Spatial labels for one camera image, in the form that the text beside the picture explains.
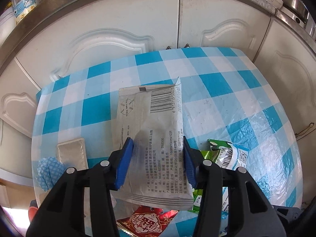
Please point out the green white barcode packet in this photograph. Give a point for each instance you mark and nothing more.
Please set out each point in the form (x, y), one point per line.
(229, 155)

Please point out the blue patterned cloth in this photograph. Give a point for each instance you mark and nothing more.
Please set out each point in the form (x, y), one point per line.
(48, 172)

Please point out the white teal packet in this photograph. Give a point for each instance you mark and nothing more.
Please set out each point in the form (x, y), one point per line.
(226, 202)

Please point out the steel pot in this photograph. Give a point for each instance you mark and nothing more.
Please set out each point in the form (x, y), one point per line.
(295, 3)

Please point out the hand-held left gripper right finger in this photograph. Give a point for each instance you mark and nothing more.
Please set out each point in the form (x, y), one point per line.
(188, 163)

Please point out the white wet wipe packet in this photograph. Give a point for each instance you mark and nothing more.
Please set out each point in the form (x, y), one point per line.
(160, 118)

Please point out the blue cartoon mug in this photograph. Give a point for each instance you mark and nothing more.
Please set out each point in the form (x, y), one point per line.
(24, 8)

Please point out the red patterned packet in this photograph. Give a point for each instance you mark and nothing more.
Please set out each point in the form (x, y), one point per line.
(148, 222)

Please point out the blue white checked tablecloth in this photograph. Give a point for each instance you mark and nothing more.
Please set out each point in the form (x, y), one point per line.
(222, 79)

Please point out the green snack wrapper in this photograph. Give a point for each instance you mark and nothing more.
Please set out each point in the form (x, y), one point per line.
(197, 200)

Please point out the small green snack packet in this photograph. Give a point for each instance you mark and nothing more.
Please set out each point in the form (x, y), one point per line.
(207, 155)

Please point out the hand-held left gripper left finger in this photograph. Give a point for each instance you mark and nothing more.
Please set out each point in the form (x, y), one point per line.
(124, 163)

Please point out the white cabinet door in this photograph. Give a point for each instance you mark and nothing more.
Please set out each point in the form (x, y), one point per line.
(222, 24)
(103, 34)
(286, 74)
(17, 103)

